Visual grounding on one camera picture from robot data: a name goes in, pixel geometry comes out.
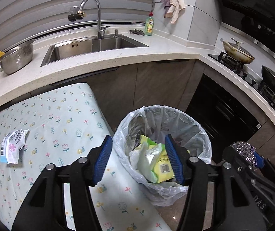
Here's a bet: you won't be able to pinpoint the yellow green wipes packet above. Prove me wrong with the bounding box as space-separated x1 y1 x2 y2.
129 135 175 184

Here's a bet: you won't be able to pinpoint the steel wool scrubber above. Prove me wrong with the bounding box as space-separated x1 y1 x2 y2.
232 141 257 169

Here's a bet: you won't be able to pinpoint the white pink snack wrapper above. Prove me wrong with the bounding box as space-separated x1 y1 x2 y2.
0 129 29 165

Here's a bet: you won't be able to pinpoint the trash bin with clear liner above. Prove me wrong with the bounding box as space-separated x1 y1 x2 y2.
113 105 212 207

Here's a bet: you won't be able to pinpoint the chrome kitchen faucet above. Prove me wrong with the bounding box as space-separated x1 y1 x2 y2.
67 0 109 40

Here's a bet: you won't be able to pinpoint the floral light blue tablecloth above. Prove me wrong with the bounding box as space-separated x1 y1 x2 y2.
0 83 169 230

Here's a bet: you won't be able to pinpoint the black built-in oven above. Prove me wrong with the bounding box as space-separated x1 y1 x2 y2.
186 74 261 163

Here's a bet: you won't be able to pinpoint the black gas stove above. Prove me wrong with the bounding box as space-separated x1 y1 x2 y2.
208 52 275 110

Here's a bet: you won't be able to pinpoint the stainless steel sink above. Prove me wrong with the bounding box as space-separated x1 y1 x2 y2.
41 34 148 67

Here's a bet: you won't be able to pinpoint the cream frying pan with lid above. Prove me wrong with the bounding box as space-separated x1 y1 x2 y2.
220 37 255 64

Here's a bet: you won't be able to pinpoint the dark scrubber on counter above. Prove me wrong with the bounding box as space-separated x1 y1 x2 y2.
129 29 145 35

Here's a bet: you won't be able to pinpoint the stainless steel colander bowl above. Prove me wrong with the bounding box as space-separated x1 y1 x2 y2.
0 39 35 75

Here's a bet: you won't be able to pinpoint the green dish soap bottle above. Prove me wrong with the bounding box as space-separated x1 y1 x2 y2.
144 12 154 36

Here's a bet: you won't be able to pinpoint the hanging pink purple cloths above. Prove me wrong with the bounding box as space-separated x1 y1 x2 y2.
160 0 186 24

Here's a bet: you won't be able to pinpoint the black range hood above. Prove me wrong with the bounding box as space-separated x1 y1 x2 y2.
218 0 275 54

